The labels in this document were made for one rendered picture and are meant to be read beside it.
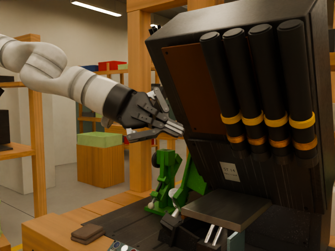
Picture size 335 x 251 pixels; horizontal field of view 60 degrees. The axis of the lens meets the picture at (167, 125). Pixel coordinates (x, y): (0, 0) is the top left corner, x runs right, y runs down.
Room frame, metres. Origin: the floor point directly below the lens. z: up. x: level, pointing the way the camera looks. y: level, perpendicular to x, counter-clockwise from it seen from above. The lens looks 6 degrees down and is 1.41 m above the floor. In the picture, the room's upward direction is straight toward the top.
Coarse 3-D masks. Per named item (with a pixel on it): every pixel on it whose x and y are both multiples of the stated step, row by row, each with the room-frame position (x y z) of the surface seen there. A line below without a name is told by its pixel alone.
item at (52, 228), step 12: (48, 216) 1.18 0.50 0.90; (60, 216) 1.18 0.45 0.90; (24, 228) 1.10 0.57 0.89; (36, 228) 1.07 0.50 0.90; (48, 228) 1.07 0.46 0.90; (60, 228) 1.07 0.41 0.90; (72, 228) 1.07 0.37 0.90; (24, 240) 1.11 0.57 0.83; (36, 240) 1.05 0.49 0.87; (48, 240) 0.99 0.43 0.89; (60, 240) 0.98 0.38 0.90; (96, 240) 0.98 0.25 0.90; (108, 240) 0.98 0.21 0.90
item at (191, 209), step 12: (216, 192) 0.82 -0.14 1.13; (228, 192) 0.82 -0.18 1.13; (192, 204) 0.72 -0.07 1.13; (204, 204) 0.72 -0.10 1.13; (216, 204) 0.72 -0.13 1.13; (228, 204) 0.72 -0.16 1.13; (240, 204) 0.72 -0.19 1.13; (252, 204) 0.72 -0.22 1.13; (264, 204) 0.72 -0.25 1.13; (192, 216) 0.68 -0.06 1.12; (204, 216) 0.66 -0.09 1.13; (216, 216) 0.65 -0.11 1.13; (228, 216) 0.65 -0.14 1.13; (240, 216) 0.65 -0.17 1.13; (252, 216) 0.66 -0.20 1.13; (228, 228) 0.62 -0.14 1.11; (240, 228) 0.61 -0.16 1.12
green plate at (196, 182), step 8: (192, 160) 0.91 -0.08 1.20; (192, 168) 0.91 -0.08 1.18; (184, 176) 0.91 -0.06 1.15; (192, 176) 0.91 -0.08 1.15; (200, 176) 0.89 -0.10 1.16; (184, 184) 0.91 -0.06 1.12; (192, 184) 0.91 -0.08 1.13; (200, 184) 0.89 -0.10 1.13; (200, 192) 0.89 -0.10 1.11; (208, 192) 0.90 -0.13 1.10
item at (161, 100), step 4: (156, 88) 0.59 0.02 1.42; (156, 92) 0.59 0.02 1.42; (160, 92) 0.59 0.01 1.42; (156, 96) 0.58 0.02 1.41; (160, 96) 0.58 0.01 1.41; (160, 100) 0.58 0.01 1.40; (164, 100) 0.58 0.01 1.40; (160, 104) 0.58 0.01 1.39; (164, 104) 0.58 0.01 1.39; (164, 108) 0.57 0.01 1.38; (168, 108) 0.57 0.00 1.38
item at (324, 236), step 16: (272, 208) 0.90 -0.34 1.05; (288, 208) 0.87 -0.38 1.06; (256, 224) 0.93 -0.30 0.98; (272, 224) 0.90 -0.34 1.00; (288, 224) 0.87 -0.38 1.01; (304, 224) 0.84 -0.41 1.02; (320, 224) 0.82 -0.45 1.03; (256, 240) 0.93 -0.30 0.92; (272, 240) 0.90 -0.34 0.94; (288, 240) 0.87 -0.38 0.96; (304, 240) 0.84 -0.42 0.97; (320, 240) 0.82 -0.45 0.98
